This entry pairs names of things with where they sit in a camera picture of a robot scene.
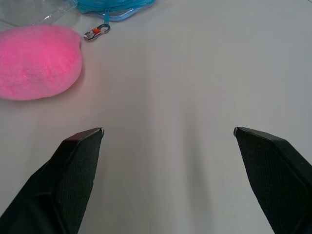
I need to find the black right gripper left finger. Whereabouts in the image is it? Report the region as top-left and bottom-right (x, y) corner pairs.
(0, 127), (105, 234)

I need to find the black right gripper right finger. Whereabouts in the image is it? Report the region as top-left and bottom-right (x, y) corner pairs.
(233, 126), (312, 234)

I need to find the pink fluffy plush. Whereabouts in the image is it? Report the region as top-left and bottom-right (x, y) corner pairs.
(0, 24), (83, 101)

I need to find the clear plastic container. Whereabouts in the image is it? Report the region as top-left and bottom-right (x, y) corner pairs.
(0, 0), (156, 26)

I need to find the silver carabiner zipper pull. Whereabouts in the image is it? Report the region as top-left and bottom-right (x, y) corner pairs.
(83, 22), (111, 41)

